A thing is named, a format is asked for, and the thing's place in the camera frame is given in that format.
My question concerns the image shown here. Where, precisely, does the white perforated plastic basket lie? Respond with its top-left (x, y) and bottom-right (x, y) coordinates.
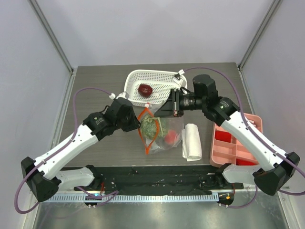
top-left (123, 70), bottom-right (188, 107)

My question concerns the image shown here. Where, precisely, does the pink divided tray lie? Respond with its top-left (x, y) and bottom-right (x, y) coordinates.
top-left (209, 113), bottom-right (264, 167)

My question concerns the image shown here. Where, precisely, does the white folded towel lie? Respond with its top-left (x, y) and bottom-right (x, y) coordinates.
top-left (182, 124), bottom-right (202, 162)

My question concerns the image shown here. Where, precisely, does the white slotted cable duct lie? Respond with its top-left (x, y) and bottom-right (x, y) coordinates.
top-left (45, 192), bottom-right (219, 203)

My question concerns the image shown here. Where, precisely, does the clear zip top bag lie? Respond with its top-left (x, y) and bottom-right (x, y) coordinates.
top-left (138, 103), bottom-right (184, 155)

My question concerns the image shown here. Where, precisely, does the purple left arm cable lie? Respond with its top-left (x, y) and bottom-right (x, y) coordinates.
top-left (14, 87), bottom-right (114, 213)

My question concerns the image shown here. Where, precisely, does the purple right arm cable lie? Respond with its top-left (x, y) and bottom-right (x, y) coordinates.
top-left (183, 67), bottom-right (305, 196)

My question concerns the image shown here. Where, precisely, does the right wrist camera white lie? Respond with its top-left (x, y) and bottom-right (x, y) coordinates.
top-left (172, 69), bottom-right (187, 88)

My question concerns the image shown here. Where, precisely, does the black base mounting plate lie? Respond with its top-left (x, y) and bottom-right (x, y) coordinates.
top-left (57, 166), bottom-right (244, 195)

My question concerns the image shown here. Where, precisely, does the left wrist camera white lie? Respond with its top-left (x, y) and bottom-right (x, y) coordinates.
top-left (109, 92), bottom-right (129, 100)

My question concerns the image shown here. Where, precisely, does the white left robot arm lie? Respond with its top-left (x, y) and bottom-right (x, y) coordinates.
top-left (21, 97), bottom-right (140, 202)

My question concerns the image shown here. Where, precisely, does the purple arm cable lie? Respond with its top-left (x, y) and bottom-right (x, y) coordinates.
top-left (14, 87), bottom-right (114, 213)
top-left (183, 67), bottom-right (305, 196)

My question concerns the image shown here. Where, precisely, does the dark red fake fruit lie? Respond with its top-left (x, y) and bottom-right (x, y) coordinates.
top-left (138, 83), bottom-right (153, 97)

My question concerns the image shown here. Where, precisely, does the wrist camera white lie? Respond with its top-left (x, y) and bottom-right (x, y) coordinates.
top-left (172, 69), bottom-right (187, 88)
top-left (109, 92), bottom-right (129, 100)

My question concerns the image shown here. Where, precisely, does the green fake broccoli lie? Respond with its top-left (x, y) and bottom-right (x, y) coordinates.
top-left (141, 114), bottom-right (168, 140)

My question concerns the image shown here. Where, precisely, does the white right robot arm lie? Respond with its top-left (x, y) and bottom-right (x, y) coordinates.
top-left (154, 74), bottom-right (300, 196)

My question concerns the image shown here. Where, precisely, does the red fake tomato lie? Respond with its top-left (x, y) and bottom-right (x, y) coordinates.
top-left (164, 130), bottom-right (180, 146)

